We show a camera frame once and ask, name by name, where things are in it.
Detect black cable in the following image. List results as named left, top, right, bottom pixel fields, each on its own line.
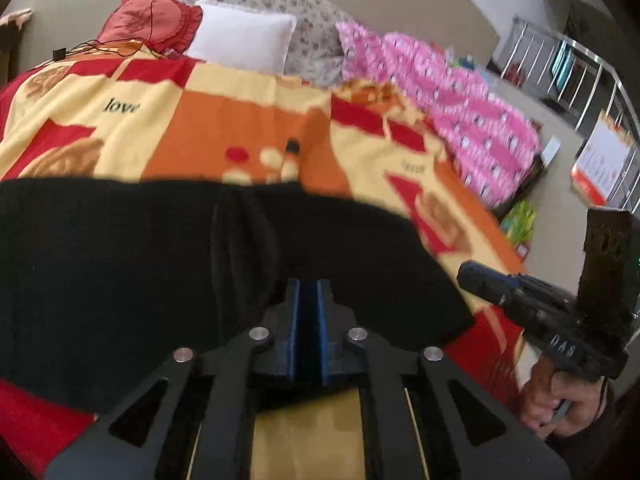
left=52, top=0, right=191, bottom=61

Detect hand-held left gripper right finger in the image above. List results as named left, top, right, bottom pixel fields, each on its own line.
left=314, top=278, right=571, bottom=480

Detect teal hanging cloth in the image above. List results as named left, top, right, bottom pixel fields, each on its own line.
left=550, top=42, right=576, bottom=81

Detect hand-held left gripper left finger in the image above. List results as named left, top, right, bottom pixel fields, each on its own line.
left=45, top=278, right=310, bottom=480

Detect floral grey pillow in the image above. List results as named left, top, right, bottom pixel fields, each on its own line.
left=172, top=0, right=351, bottom=88

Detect person's right forearm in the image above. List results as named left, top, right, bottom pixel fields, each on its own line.
left=545, top=377, right=640, bottom=480

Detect red orange printed blanket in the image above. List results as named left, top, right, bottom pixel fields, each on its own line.
left=0, top=52, right=531, bottom=480

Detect red white poster board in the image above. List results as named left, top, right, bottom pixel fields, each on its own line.
left=570, top=112, right=638, bottom=206

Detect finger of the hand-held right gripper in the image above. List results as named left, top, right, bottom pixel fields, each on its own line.
left=457, top=260, right=576, bottom=322

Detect pink printed quilt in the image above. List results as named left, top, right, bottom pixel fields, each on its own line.
left=335, top=20, right=543, bottom=208

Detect red ruffled pillow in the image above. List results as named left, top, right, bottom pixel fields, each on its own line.
left=97, top=0, right=203, bottom=58

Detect person's right hand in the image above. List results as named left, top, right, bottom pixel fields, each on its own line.
left=520, top=355, right=608, bottom=438

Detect black pants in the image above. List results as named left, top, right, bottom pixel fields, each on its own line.
left=0, top=178, right=476, bottom=413

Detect metal railing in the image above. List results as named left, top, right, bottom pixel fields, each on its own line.
left=500, top=17, right=640, bottom=211

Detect dark wooden cabinet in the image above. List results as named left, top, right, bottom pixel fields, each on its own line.
left=0, top=7, right=33, bottom=86

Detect white pillow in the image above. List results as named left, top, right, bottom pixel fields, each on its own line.
left=187, top=0, right=297, bottom=73

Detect green colourful toy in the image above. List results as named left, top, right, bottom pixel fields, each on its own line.
left=500, top=199, right=537, bottom=246

